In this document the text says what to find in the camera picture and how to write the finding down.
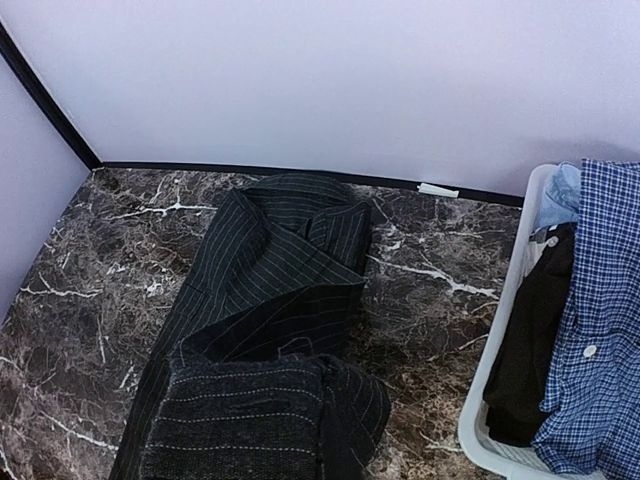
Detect black pinstriped long sleeve shirt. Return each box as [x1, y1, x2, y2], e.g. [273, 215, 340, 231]
[111, 174, 391, 479]

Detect white perforated plastic basket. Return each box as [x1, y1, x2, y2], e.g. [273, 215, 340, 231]
[458, 165, 575, 479]

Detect blue checkered long sleeve shirt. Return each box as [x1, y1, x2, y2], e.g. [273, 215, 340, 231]
[532, 160, 639, 479]

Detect light blue shirt in basket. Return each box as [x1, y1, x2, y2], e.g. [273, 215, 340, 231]
[533, 163, 581, 231]

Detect black garment in basket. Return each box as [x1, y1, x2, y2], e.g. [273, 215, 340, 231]
[483, 223, 577, 448]

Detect left black frame post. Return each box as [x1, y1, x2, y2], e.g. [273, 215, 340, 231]
[1, 24, 104, 171]

